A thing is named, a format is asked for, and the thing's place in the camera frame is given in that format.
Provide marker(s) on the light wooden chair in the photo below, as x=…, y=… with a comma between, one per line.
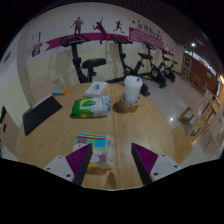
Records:
x=41, y=88
x=8, y=133

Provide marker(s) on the framed wall poster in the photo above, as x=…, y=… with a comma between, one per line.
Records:
x=186, y=66

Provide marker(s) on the brown round cup holder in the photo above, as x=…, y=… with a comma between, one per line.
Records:
x=128, y=107

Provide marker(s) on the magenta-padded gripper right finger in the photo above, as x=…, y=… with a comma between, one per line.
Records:
x=146, y=158

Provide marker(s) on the group of wooden chairs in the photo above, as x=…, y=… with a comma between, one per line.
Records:
x=206, y=126

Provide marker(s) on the small white box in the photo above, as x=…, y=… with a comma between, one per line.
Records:
x=95, y=89

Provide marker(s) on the colourful checkered towel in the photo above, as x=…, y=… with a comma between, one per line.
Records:
x=100, y=146

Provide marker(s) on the blue and orange tube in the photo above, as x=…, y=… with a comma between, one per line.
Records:
x=59, y=92

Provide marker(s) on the green wet wipes pack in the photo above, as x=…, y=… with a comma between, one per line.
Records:
x=90, y=107

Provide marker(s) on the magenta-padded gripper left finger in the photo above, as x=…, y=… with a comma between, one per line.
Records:
x=80, y=160

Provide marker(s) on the black exercise bike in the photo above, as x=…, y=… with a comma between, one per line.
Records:
x=126, y=68
x=169, y=71
x=77, y=63
x=155, y=73

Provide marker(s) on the ceiling lights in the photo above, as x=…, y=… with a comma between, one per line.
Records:
x=193, y=44

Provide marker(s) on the black tablet folio case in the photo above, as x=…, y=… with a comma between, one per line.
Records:
x=41, y=113

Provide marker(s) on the purple wall poster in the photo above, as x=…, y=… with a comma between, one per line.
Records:
x=36, y=45

